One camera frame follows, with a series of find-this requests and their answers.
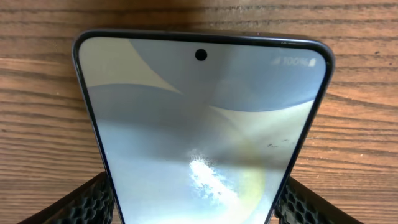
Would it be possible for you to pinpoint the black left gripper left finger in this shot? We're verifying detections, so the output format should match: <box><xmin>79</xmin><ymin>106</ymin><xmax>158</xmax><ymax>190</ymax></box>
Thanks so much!
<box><xmin>19</xmin><ymin>172</ymin><xmax>115</xmax><ymax>224</ymax></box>

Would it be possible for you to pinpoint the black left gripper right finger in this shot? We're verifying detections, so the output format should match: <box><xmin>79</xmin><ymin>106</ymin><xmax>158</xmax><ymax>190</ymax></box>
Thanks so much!
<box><xmin>274</xmin><ymin>177</ymin><xmax>362</xmax><ymax>224</ymax></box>

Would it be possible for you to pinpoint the smartphone with blue screen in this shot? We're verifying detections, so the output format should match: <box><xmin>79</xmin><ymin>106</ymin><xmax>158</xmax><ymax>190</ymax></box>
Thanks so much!
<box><xmin>72</xmin><ymin>29</ymin><xmax>335</xmax><ymax>223</ymax></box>

